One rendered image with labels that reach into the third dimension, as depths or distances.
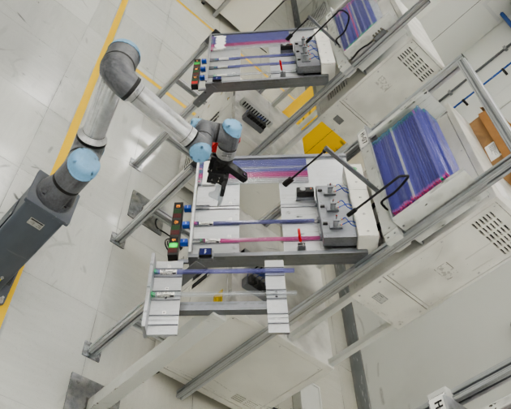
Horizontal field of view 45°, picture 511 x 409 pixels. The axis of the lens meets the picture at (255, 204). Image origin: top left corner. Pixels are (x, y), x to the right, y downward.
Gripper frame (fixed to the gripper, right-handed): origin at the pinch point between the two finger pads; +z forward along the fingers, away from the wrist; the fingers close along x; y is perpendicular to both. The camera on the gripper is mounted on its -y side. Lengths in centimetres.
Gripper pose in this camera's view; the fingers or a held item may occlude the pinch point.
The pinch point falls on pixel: (220, 196)
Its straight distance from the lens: 253.6
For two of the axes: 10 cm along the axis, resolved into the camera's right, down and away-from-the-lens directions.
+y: -9.7, -1.7, -1.6
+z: -2.4, 7.6, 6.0
